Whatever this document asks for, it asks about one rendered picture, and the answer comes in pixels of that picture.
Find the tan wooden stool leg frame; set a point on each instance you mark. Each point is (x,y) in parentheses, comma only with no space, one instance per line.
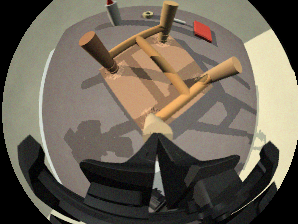
(153,124)

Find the tan wooden stool seat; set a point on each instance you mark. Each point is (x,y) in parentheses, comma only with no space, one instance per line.
(141,86)

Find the grey bottle with red pointed cap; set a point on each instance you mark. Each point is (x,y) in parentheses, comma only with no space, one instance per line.
(113,12)

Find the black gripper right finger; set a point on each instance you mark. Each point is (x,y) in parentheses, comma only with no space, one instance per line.
(180,171)

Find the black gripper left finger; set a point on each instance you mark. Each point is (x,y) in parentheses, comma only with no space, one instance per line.
(136,174)

